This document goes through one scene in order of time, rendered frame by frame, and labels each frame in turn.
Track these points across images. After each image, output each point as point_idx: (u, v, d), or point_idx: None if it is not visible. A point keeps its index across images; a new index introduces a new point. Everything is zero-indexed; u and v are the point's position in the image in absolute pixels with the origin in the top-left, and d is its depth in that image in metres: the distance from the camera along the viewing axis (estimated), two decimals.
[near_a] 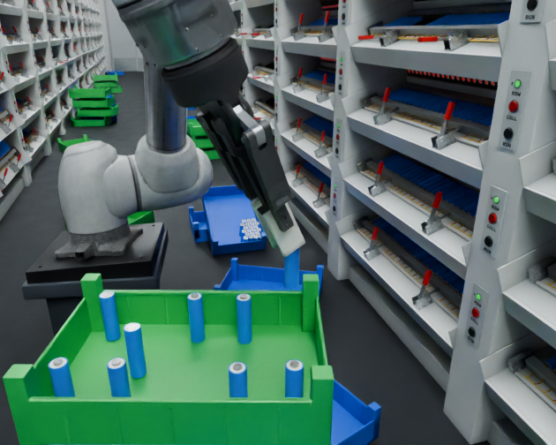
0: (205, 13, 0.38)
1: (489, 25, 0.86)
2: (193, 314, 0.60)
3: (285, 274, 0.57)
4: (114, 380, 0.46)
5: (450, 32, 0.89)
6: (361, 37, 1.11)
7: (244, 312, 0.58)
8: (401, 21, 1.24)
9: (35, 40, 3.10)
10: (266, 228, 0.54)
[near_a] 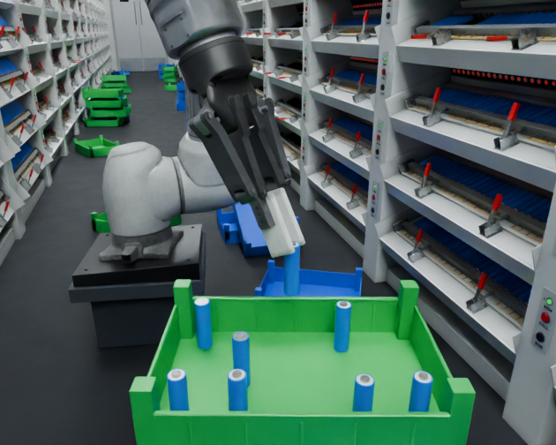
0: (174, 16, 0.46)
1: None
2: (288, 266, 0.56)
3: (492, 16, 1.08)
4: (236, 393, 0.44)
5: (519, 31, 0.87)
6: (415, 36, 1.09)
7: (345, 320, 0.56)
8: (450, 20, 1.22)
9: (52, 40, 3.08)
10: None
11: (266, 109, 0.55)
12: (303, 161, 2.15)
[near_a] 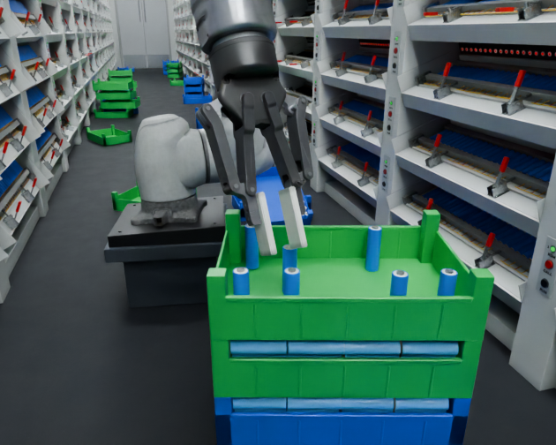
0: (199, 18, 0.51)
1: None
2: None
3: None
4: (291, 285, 0.53)
5: (525, 3, 0.95)
6: (427, 13, 1.18)
7: (377, 241, 0.64)
8: None
9: (66, 31, 3.17)
10: (284, 222, 0.56)
11: (295, 109, 0.55)
12: (313, 144, 2.23)
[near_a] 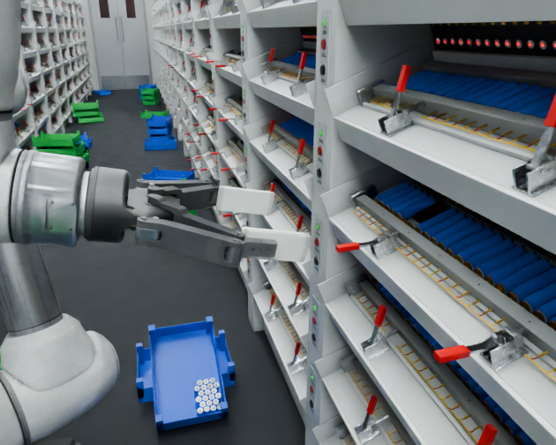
0: (45, 208, 0.42)
1: None
2: (446, 222, 0.71)
3: (460, 222, 0.70)
4: (424, 222, 0.74)
5: (492, 336, 0.49)
6: (341, 249, 0.71)
7: None
8: (403, 193, 0.84)
9: None
10: (245, 212, 0.59)
11: (154, 184, 0.54)
12: (249, 274, 1.76)
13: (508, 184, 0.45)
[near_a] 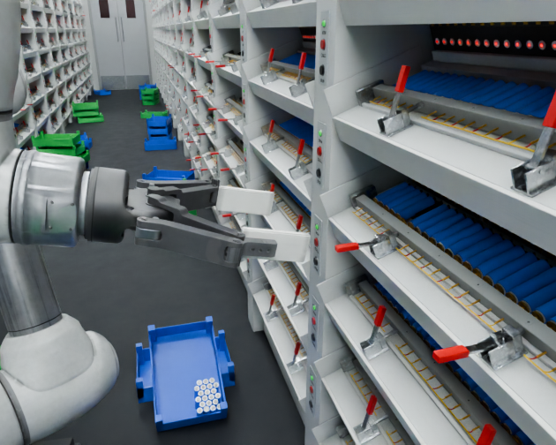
0: (45, 208, 0.42)
1: None
2: (445, 222, 0.71)
3: (459, 222, 0.70)
4: (424, 222, 0.74)
5: (492, 336, 0.49)
6: (340, 249, 0.71)
7: (420, 217, 0.75)
8: (403, 193, 0.84)
9: None
10: (245, 212, 0.59)
11: (154, 184, 0.54)
12: (248, 274, 1.76)
13: (507, 185, 0.45)
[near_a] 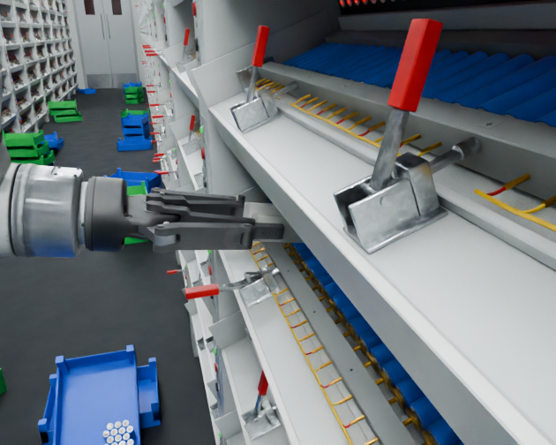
0: None
1: None
2: None
3: None
4: None
5: None
6: (190, 295, 0.50)
7: None
8: None
9: None
10: None
11: (167, 245, 0.46)
12: None
13: (342, 223, 0.23)
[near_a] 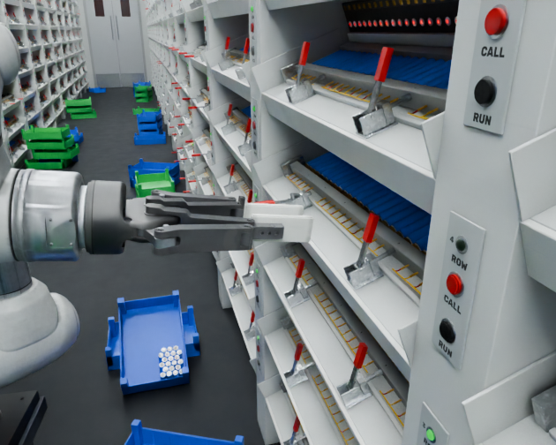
0: (44, 226, 0.43)
1: (422, 254, 0.56)
2: (356, 178, 0.81)
3: (368, 177, 0.80)
4: (341, 179, 0.84)
5: (368, 263, 0.60)
6: None
7: (339, 176, 0.85)
8: (330, 159, 0.94)
9: None
10: None
11: (164, 195, 0.54)
12: (217, 253, 1.86)
13: (355, 131, 0.55)
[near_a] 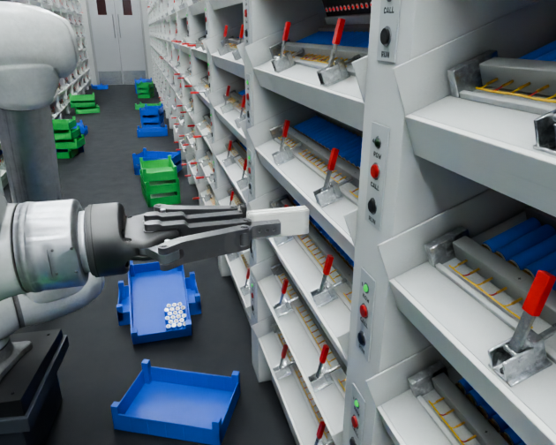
0: (47, 257, 0.44)
1: None
2: (331, 134, 0.99)
3: (339, 133, 0.98)
4: (319, 136, 1.02)
5: None
6: (288, 123, 0.99)
7: (317, 133, 1.03)
8: (312, 123, 1.12)
9: None
10: (279, 232, 0.54)
11: (165, 209, 0.54)
12: None
13: (319, 84, 0.73)
